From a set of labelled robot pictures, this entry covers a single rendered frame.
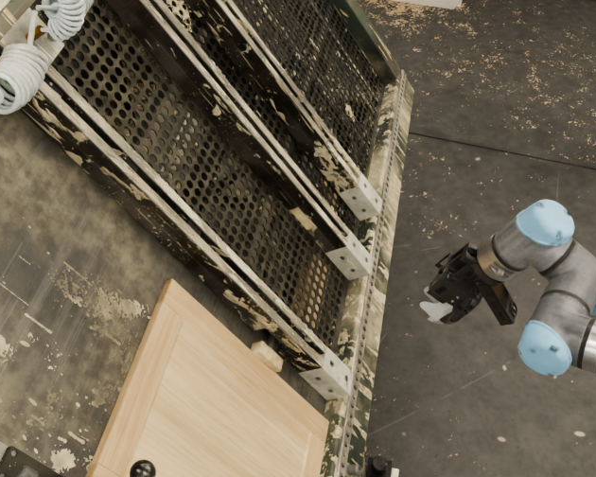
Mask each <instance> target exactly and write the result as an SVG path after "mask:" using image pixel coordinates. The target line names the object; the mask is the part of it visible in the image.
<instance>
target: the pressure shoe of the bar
mask: <svg viewBox="0 0 596 477"><path fill-rule="evenodd" d="M251 351H253V353H254V354H255V355H256V356H257V357H258V358H259V359H260V360H261V361H262V362H264V363H265V364H266V365H267V366H268V367H269V368H270V369H271V370H272V371H273V372H280V371H281V368H282V364H283V360H282V359H281V358H280V357H279V356H278V355H277V354H276V353H275V352H274V351H273V350H272V349H271V348H270V347H268V346H267V345H266V344H265V343H264V342H263V341H260V342H256V343H253V344H252V347H251Z"/></svg>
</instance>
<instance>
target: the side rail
mask: <svg viewBox="0 0 596 477"><path fill-rule="evenodd" d="M330 1H331V3H332V4H333V6H334V7H335V9H336V10H337V12H338V13H339V14H340V16H341V17H342V19H343V20H344V22H345V23H346V25H347V26H348V28H349V30H350V31H351V33H352V34H353V36H354V37H355V39H356V40H357V42H358V43H359V45H360V47H361V48H362V50H363V51H364V53H365V54H366V56H367V57H368V59H369V60H370V62H371V63H372V65H373V66H374V67H375V69H376V70H377V72H378V74H379V75H380V77H381V78H382V80H383V81H384V83H385V84H386V83H387V82H389V81H391V80H396V79H397V75H398V69H399V66H398V65H397V63H396V61H395V60H394V58H393V56H392V55H391V53H390V51H389V50H388V48H387V47H386V45H385V44H384V43H383V41H382V40H381V38H380V37H379V35H378V33H377V31H376V30H375V28H374V27H373V25H372V23H371V22H370V20H369V19H368V17H367V15H366V14H365V12H364V11H363V9H362V8H361V6H360V4H359V2H358V1H357V0H330Z"/></svg>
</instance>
